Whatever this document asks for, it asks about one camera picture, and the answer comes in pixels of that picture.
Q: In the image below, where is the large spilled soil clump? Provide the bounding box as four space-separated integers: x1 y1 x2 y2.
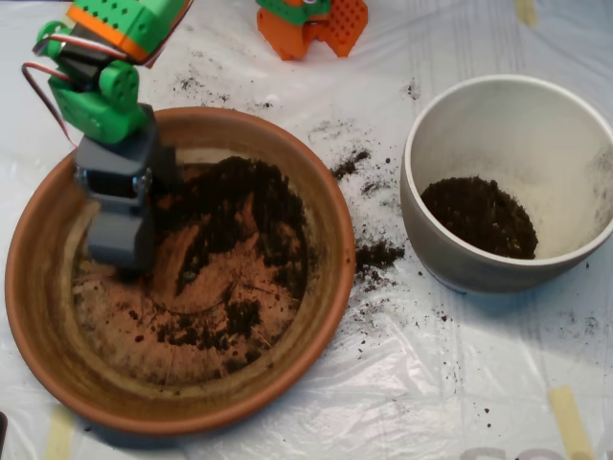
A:
354 241 406 269

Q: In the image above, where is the beige masking tape strip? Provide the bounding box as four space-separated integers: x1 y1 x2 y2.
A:
547 385 595 460
514 0 537 26
43 406 76 460

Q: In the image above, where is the terracotta clay saucer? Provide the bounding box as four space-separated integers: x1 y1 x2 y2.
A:
3 105 356 437

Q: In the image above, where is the white ceramic pot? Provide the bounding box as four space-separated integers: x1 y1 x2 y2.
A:
399 74 613 294

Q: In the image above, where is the dark soil heap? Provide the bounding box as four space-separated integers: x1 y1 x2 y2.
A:
420 175 540 260

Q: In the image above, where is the dark soil pile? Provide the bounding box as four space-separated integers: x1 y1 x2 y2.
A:
152 155 307 351

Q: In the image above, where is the clear plastic cover sheet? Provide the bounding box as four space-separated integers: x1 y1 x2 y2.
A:
0 0 613 460

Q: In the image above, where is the red and white servo cable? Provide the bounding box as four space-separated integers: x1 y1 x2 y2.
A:
20 33 130 150

